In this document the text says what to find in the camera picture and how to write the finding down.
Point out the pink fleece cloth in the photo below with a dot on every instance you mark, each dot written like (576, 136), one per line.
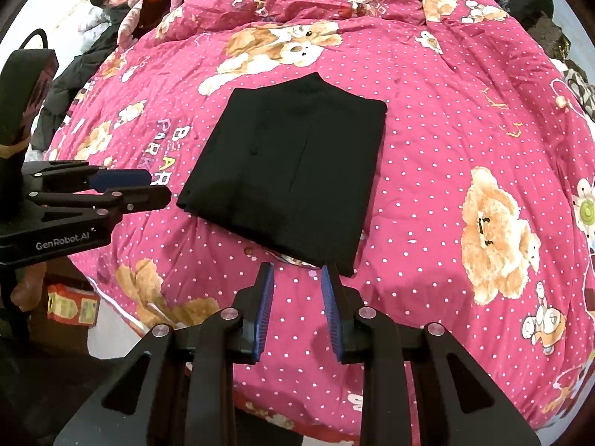
(130, 23)

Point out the white floral pillow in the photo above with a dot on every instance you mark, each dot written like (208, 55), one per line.
(93, 21)

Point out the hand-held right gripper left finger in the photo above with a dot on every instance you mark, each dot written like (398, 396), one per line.
(265, 316)

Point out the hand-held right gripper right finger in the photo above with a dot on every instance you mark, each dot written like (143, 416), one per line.
(332, 320)

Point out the black pants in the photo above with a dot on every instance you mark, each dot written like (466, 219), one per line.
(288, 176)

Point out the dark brown cloth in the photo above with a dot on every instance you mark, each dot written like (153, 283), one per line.
(548, 37)

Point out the cardboard box with red label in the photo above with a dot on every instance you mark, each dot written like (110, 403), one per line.
(69, 306)

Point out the person's left hand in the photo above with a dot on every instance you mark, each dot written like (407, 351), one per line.
(29, 285)

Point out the pink bear printed blanket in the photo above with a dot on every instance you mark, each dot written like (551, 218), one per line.
(441, 125)

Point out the patterned cloth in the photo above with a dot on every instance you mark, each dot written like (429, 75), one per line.
(581, 88)

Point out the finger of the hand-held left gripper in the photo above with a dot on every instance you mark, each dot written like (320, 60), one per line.
(121, 179)
(148, 199)

